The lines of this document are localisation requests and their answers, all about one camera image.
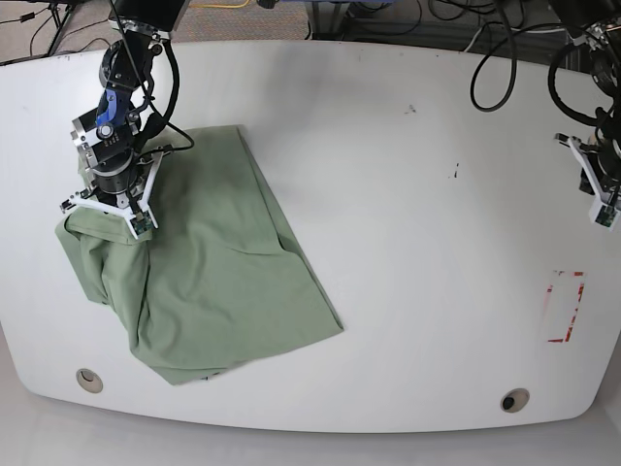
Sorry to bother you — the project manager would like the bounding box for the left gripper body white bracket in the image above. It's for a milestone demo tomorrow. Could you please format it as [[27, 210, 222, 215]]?
[[554, 133, 620, 224]]

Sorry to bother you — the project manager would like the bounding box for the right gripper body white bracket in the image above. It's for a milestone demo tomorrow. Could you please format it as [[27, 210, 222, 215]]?
[[60, 145, 173, 238]]

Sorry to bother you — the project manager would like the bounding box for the green t-shirt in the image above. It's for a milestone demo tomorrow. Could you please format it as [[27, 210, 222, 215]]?
[[55, 126, 343, 385]]

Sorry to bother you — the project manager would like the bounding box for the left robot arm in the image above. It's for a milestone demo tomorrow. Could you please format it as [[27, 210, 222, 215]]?
[[547, 1, 620, 231]]

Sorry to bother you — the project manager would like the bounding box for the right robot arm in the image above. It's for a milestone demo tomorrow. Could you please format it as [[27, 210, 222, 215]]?
[[60, 1, 189, 237]]

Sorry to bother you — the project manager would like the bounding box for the red tape rectangle marking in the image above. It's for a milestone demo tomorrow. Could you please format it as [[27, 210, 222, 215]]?
[[541, 270, 586, 344]]

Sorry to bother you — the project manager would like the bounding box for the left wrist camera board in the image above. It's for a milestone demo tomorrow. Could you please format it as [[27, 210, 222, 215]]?
[[595, 204, 620, 230]]

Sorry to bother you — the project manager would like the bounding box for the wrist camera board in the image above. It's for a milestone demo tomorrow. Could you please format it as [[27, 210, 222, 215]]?
[[595, 204, 620, 230], [130, 216, 150, 238]]

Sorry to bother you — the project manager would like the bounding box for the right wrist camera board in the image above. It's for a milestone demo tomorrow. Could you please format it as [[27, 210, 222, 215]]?
[[130, 216, 150, 238]]

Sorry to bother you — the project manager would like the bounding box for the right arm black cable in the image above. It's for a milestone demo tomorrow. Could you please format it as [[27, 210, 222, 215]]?
[[106, 0, 198, 156]]

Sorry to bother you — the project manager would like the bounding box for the left table cable grommet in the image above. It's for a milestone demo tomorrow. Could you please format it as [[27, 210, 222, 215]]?
[[76, 368, 104, 394]]

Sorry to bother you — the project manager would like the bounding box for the table cable grommet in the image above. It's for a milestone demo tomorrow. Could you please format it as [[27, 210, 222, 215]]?
[[76, 368, 104, 394], [500, 388, 530, 414]]

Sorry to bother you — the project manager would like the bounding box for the right table cable grommet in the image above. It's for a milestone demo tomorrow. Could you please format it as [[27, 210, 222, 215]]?
[[500, 388, 530, 414]]

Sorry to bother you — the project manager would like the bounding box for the yellow cable on floor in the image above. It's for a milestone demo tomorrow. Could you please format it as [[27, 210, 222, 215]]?
[[193, 0, 253, 12]]

